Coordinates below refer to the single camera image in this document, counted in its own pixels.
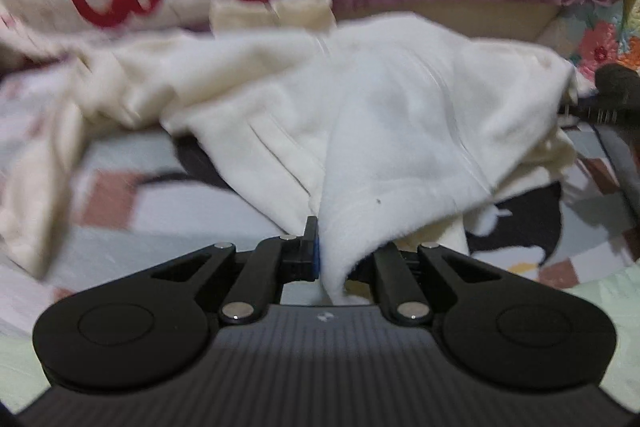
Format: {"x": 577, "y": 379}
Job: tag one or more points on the checkered grey pink blanket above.
{"x": 140, "y": 199}

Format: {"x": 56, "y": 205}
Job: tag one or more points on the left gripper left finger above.
{"x": 274, "y": 263}

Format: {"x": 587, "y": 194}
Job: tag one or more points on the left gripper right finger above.
{"x": 393, "y": 287}

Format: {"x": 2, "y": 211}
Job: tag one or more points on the cream fleece zip jacket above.
{"x": 390, "y": 127}

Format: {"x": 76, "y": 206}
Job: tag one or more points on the light green bed sheet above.
{"x": 600, "y": 306}

